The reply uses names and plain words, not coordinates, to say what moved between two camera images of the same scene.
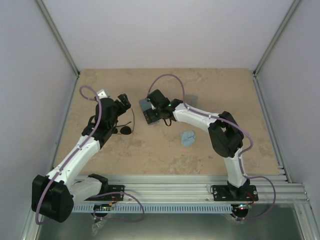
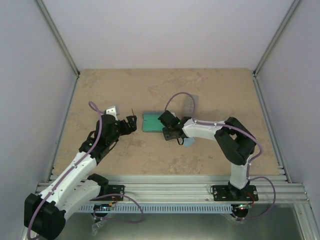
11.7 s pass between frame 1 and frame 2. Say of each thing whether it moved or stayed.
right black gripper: moved
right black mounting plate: stayed
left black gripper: moved
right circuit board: stayed
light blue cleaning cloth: stayed
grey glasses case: stayed
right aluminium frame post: stayed
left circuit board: stayed
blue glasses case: moved
